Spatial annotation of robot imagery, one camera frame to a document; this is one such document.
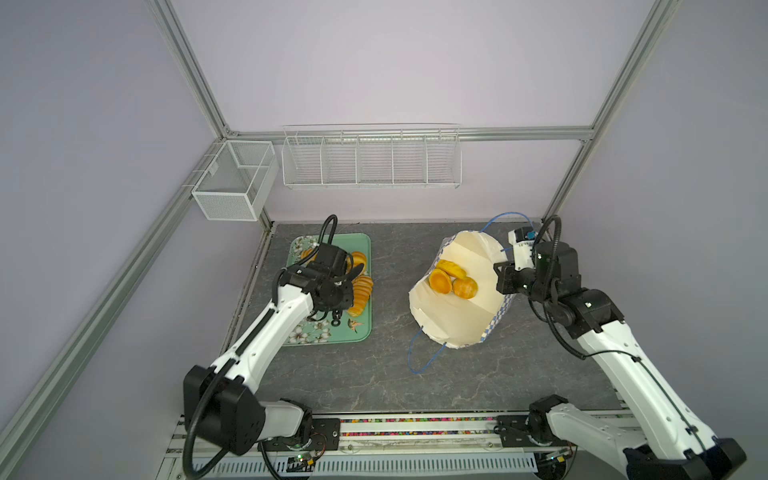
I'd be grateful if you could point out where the green floral tray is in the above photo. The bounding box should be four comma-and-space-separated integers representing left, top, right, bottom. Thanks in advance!
271, 233, 373, 348

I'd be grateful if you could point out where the oval fake bread roll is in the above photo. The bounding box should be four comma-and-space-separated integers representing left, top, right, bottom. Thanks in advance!
436, 259, 467, 279

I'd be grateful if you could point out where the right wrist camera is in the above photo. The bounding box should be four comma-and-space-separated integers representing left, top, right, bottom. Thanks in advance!
508, 226, 536, 270

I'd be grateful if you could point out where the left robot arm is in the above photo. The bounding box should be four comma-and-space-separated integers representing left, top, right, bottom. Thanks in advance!
182, 214, 363, 479

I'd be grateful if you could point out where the checkered paper bag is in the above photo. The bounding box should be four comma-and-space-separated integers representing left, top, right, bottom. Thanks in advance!
408, 211, 537, 351

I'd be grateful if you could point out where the round fake bread roll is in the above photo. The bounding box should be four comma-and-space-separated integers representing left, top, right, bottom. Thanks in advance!
428, 268, 453, 295

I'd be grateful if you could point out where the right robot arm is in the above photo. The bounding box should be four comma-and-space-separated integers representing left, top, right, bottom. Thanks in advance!
493, 215, 747, 479

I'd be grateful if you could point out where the long white wire basket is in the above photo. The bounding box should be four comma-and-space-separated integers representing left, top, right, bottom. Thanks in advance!
282, 123, 463, 189

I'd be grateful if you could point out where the ridged fake bread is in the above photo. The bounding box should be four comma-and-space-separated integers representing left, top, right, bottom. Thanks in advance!
352, 251, 368, 271
347, 275, 373, 317

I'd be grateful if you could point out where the small white mesh basket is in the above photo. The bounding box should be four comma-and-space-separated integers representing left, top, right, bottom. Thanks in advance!
192, 140, 279, 222

